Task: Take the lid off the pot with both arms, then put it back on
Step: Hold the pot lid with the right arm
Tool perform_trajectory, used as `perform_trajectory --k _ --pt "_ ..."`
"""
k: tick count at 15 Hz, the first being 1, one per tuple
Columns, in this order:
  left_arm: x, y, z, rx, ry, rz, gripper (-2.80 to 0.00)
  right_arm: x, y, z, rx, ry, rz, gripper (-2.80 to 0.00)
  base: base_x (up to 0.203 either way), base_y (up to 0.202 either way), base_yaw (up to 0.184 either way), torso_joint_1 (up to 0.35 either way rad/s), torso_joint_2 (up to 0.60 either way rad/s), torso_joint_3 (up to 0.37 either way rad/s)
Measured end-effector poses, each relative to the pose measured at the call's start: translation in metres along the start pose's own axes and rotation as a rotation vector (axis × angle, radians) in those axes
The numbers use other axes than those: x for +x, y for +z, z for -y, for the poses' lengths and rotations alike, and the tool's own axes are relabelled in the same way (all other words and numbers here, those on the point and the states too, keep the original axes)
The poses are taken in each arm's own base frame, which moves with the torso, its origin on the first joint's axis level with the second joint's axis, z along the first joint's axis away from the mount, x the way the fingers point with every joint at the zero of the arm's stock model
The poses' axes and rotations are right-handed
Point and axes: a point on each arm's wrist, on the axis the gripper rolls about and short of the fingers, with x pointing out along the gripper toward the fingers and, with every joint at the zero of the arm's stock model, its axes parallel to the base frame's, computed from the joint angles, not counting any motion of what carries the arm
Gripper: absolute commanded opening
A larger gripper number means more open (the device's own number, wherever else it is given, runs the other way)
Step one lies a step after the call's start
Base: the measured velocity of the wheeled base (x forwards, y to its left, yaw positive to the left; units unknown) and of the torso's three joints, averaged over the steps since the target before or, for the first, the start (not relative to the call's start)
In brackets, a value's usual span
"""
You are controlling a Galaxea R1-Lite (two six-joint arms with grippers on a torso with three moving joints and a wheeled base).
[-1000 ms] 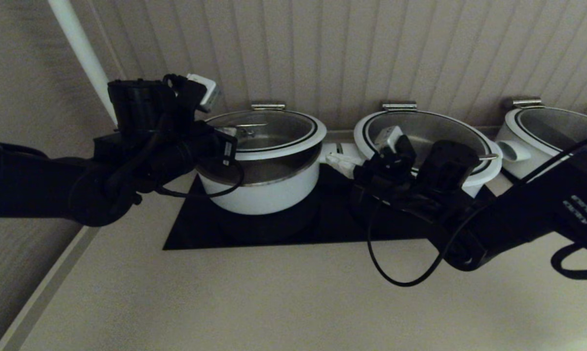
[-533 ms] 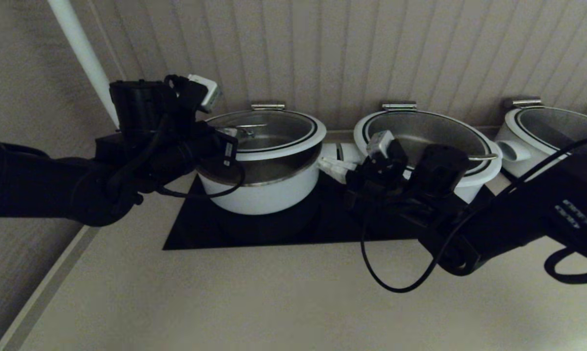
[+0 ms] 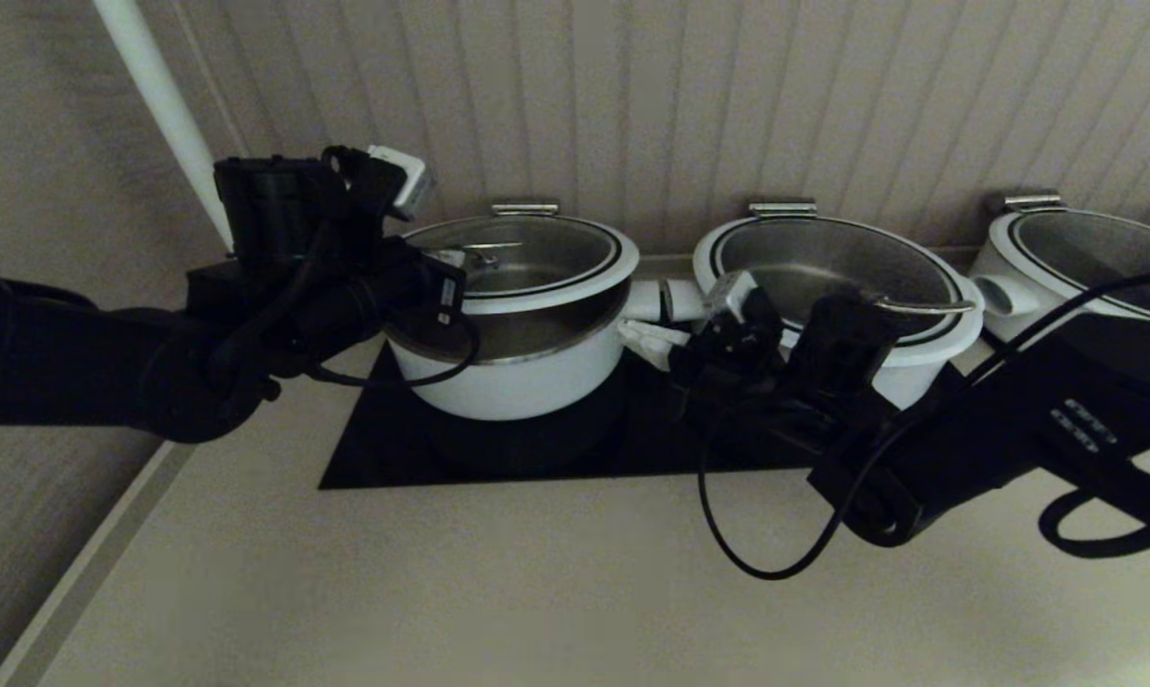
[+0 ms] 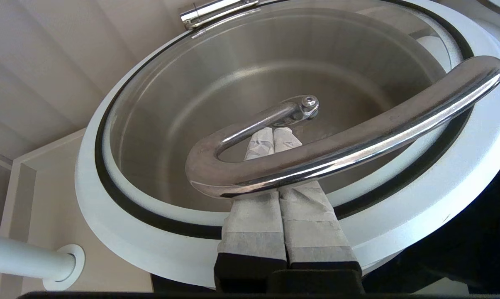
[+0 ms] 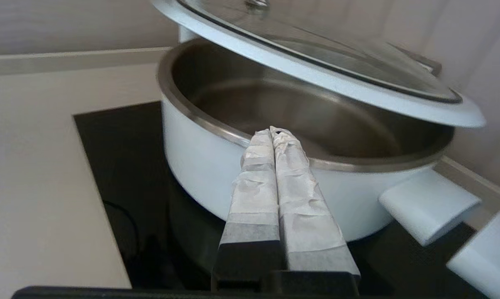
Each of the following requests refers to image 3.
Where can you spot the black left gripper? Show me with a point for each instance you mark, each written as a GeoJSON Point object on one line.
{"type": "Point", "coordinates": [393, 296]}

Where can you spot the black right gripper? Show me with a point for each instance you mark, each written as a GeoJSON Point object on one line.
{"type": "Point", "coordinates": [737, 372]}

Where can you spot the glass lid with white rim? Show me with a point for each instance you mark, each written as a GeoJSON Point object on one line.
{"type": "Point", "coordinates": [555, 248]}
{"type": "Point", "coordinates": [1090, 248]}
{"type": "Point", "coordinates": [823, 267]}

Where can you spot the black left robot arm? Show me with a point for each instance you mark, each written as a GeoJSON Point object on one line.
{"type": "Point", "coordinates": [40, 353]}

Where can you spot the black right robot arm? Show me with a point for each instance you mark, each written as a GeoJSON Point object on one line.
{"type": "Point", "coordinates": [1014, 420]}

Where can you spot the black glass induction cooktop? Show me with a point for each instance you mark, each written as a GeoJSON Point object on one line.
{"type": "Point", "coordinates": [393, 448]}

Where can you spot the white round pole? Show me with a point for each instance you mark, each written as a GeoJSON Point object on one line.
{"type": "Point", "coordinates": [164, 105]}

